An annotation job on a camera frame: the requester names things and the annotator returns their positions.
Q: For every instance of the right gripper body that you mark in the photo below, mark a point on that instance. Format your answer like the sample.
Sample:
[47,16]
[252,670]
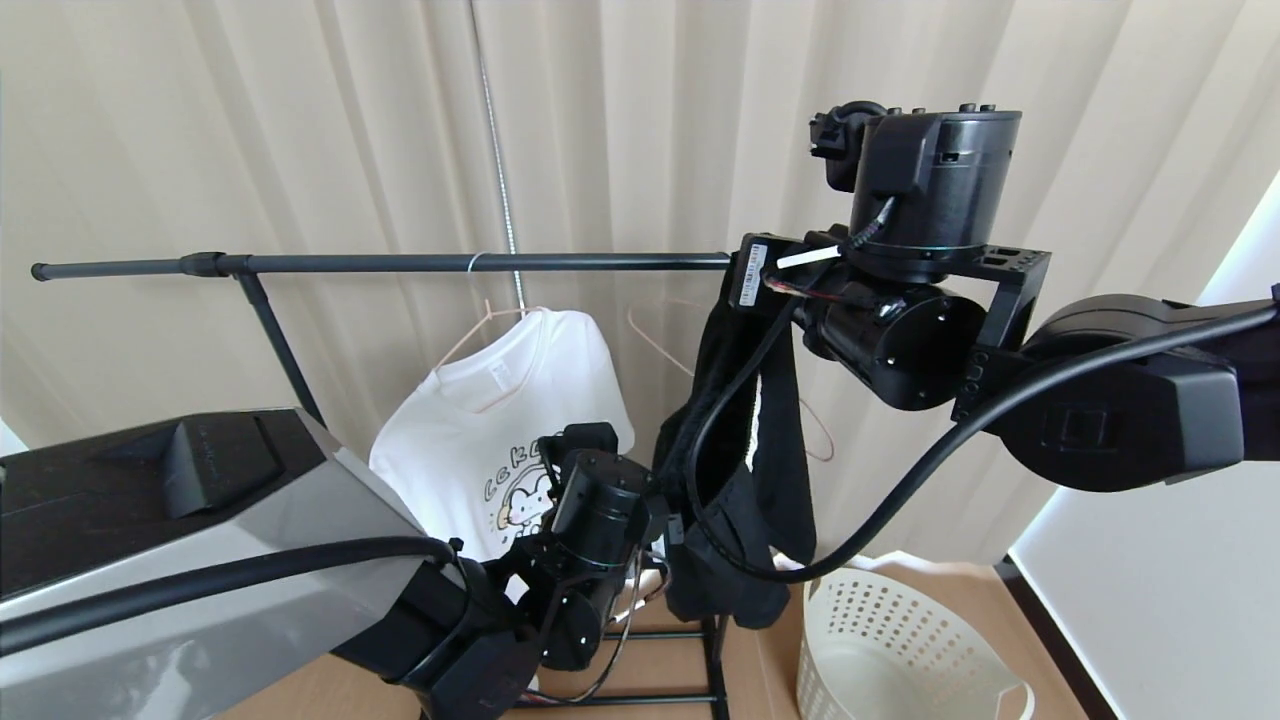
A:
[900,350]

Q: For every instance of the pink clothes hanger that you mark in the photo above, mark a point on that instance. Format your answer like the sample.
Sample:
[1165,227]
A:
[660,343]
[470,338]

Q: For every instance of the black garment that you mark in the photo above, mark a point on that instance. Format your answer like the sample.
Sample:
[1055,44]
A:
[720,595]

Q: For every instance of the white garment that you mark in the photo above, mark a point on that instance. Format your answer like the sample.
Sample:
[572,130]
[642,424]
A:
[450,430]

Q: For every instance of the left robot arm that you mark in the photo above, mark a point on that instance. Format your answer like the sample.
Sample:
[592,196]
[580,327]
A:
[300,520]

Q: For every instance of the white laundry basket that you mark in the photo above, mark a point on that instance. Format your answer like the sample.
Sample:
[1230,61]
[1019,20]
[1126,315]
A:
[880,620]

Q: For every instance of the black clothes rack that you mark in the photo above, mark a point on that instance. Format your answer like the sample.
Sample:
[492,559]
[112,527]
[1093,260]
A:
[350,263]

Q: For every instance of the beige curtain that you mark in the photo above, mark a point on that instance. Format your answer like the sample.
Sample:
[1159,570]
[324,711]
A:
[650,120]

